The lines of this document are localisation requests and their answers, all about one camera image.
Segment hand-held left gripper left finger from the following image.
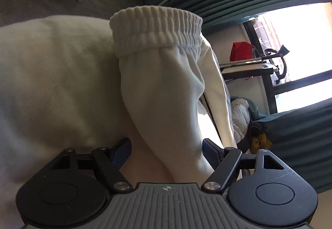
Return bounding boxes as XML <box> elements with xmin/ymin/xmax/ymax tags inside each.
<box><xmin>50</xmin><ymin>137</ymin><xmax>133</xmax><ymax>192</ymax></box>

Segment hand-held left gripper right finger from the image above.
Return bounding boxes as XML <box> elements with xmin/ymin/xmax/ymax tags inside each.
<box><xmin>202</xmin><ymin>138</ymin><xmax>288</xmax><ymax>192</ymax></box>

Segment white sweatpants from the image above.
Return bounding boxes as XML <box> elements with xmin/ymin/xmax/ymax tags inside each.
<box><xmin>109</xmin><ymin>5</ymin><xmax>238</xmax><ymax>184</ymax></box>

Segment yellow cloth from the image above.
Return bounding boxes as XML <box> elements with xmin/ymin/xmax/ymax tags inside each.
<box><xmin>250</xmin><ymin>132</ymin><xmax>273</xmax><ymax>152</ymax></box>

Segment teal cloth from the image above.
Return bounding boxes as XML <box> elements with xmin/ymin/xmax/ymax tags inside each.
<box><xmin>244</xmin><ymin>98</ymin><xmax>267</xmax><ymax>124</ymax></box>

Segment black desk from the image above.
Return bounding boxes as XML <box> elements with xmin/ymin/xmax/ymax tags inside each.
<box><xmin>219</xmin><ymin>59</ymin><xmax>276</xmax><ymax>115</ymax></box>

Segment red bag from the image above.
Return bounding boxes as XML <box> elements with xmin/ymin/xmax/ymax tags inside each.
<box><xmin>229</xmin><ymin>42</ymin><xmax>258</xmax><ymax>63</ymax></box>

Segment window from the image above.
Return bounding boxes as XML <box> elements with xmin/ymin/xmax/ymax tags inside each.
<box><xmin>243</xmin><ymin>2</ymin><xmax>332</xmax><ymax>113</ymax></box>

